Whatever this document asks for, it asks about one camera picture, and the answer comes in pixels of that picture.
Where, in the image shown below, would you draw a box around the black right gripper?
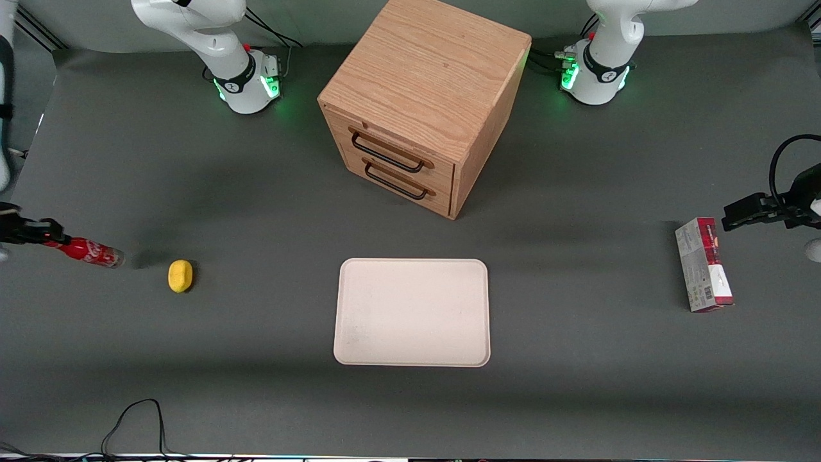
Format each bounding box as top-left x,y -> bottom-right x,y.
0,202 -> 65,247

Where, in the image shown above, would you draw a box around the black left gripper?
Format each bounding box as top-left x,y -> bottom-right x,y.
722,162 -> 821,232

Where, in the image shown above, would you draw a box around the aluminium frame rail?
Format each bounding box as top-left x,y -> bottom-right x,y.
14,5 -> 69,53

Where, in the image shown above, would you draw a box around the black left arm base cables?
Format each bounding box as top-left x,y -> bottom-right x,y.
529,13 -> 598,76

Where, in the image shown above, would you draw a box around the black arm base cables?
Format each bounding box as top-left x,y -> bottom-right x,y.
244,6 -> 303,78
529,13 -> 598,76

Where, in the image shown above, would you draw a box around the white rectangular tray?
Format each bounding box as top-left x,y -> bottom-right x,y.
334,258 -> 491,368

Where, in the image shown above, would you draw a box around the red coke bottle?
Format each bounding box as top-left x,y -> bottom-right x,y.
44,237 -> 124,269

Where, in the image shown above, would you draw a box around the black drawer handle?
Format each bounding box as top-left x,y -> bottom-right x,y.
363,158 -> 436,201
350,127 -> 434,174

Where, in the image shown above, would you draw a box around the yellow lemon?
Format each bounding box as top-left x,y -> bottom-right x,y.
168,259 -> 194,294

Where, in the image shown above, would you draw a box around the wooden drawer cabinet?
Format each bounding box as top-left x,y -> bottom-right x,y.
317,0 -> 532,221

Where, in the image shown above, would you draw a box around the red plaid carton box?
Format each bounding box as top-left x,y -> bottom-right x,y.
675,217 -> 735,313

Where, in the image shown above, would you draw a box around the thin black table cable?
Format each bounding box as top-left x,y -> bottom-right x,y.
99,398 -> 193,460

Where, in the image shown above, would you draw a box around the wooden drawer front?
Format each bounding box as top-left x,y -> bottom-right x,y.
323,105 -> 456,193
342,146 -> 455,219

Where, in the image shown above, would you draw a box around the black looped gripper cable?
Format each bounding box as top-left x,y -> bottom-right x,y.
768,133 -> 821,209

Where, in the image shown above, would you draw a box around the black right arm base cables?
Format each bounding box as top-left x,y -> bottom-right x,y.
244,6 -> 303,78

